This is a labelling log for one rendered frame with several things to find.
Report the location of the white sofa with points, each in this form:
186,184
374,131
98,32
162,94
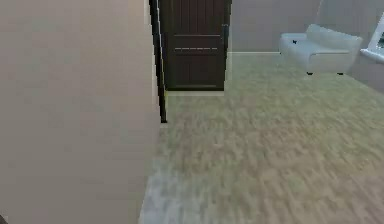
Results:
320,50

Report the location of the white framed window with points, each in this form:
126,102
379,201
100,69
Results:
376,45

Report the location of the dark brown room door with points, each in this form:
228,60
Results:
195,43

